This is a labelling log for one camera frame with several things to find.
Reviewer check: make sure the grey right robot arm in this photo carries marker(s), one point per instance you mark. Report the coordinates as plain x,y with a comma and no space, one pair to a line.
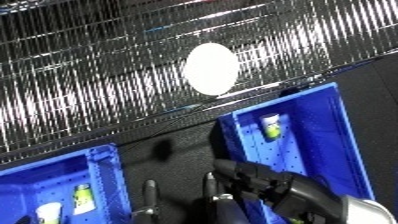
367,213

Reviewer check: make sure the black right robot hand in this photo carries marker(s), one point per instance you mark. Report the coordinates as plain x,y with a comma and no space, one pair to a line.
284,193

